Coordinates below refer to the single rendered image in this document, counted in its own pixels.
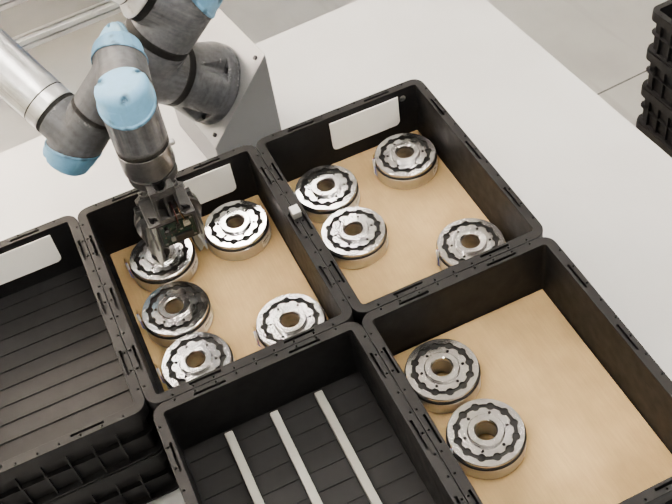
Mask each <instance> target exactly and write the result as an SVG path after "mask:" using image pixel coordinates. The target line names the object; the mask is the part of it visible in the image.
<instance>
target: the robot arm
mask: <svg viewBox="0 0 672 504"><path fill-rule="evenodd" d="M110 1H113V2H115V3H117V4H119V5H120V8H121V11H122V13H123V15H124V16H125V17H126V18H127V19H126V21H125V23H122V22H119V21H116V22H111V23H108V24H107V25H106V26H105V27H104V28H103V30H102V32H101V34H100V36H99V37H98V38H97V39H96V41H95V42H94V44H93V46H92V50H91V64H92V67H91V69H90V71H89V72H88V74H87V76H86V77H85V79H84V81H83V82H82V84H81V86H80V87H79V89H78V90H77V92H76V94H75V95H74V94H73V93H72V92H71V91H70V90H69V89H68V88H66V87H65V86H64V85H63V84H62V83H61V82H60V81H59V80H58V79H57V78H55V77H54V76H53V75H52V74H51V73H50V72H49V71H48V70H47V69H45V68H44V67H43V66H42V65H41V64H40V63H39V62H38V61H37V60H36V59H34V58H33V57H32V56H31V55H30V54H29V53H28V52H27V51H26V50H24V49H23V48H22V47H21V46H20V45H19V44H18V43H17V42H16V41H15V40H13V39H12V38H11V37H10V36H9V35H8V34H7V33H6V32H5V31H3V30H2V29H1V28H0V97H1V98H2V99H3V100H4V101H5V102H6V103H7V104H9V105H10V106H11V107H12V108H13V109H14V110H15V111H16V112H17V113H18V114H20V115H21V116H22V117H23V118H24V119H25V120H26V121H27V122H28V123H29V124H31V125H32V126H33V127H34V128H35V129H36V130H37V131H38V132H40V133H41V134H42V135H43V136H44V137H45V138H46V140H45V142H44V146H43V156H44V157H45V158H46V161H47V163H48V164H49V165H50V166H51V167H52V168H54V169H55V170H57V171H59V172H60V173H63V174H66V175H69V176H80V175H83V174H85V173H86V172H87V171H88V170H89V169H90V168H91V167H92V166H93V165H94V163H95V162H96V161H97V159H98V158H99V157H100V156H101V155H102V152H103V149H104V148H105V146H106V145H107V143H108V142H109V140H110V139H111V141H112V144H113V146H114V149H115V151H116V155H117V157H118V160H119V162H120V165H121V167H122V170H123V172H124V174H125V176H126V177H127V178H128V180H129V182H130V184H131V185H132V186H133V187H134V188H135V189H137V190H140V191H141V192H138V197H137V198H136V199H135V203H136V206H138V207H136V208H133V210H134V225H135V228H136V230H137V233H138V234H139V235H140V236H141V237H142V239H143V240H144V241H145V243H146V245H147V247H148V249H149V250H150V251H151V253H152V254H153V256H154V257H155V258H156V259H157V260H159V262H160V264H161V266H162V267H164V260H163V259H165V258H166V257H167V254H166V252H165V249H164V247H165V248H166V247H169V246H171V245H174V244H176V243H179V242H181V241H184V240H186V239H189V238H191V237H192V239H193V241H194V243H195V245H196V246H197V248H198V249H199V251H201V250H203V247H204V246H205V247H206V249H208V246H207V243H206V241H205V231H204V223H203V221H202V218H201V212H202V207H201V204H200V202H199V200H198V198H197V197H196V195H195V194H194V193H192V192H191V190H190V188H189V187H186V188H185V185H184V183H183V182H181V181H177V180H176V178H175V177H176V175H177V171H178V167H177V164H176V161H175V155H174V152H173V149H172V147H171V146H172V145H175V140H174V139H173V138H171V139H169V137H168V133H167V130H166V127H165V124H164V121H163V118H162V115H161V112H160V109H159V105H158V104H163V105H167V106H171V107H173V108H174V109H176V110H177V111H179V112H180V113H182V114H183V115H185V116H186V117H188V118H189V119H191V120H192V121H194V122H197V123H201V124H206V125H211V124H215V123H217V122H219V121H220V120H222V119H223V118H224V117H225V116H226V115H227V114H228V112H229V111H230V109H231V108H232V106H233V104H234V102H235V99H236V97H237V94H238V90H239V85H240V65H239V61H238V58H237V56H236V54H235V52H234V50H233V49H232V48H231V47H230V46H228V45H226V44H223V43H219V42H216V41H204V42H197V40H198V39H199V37H200V36H201V34H202V33H203V31H204V30H205V28H206V27H207V25H208V24H209V22H210V21H211V20H212V19H214V17H215V15H216V12H217V10H218V8H219V7H220V5H221V3H222V1H223V0H110Z"/></svg>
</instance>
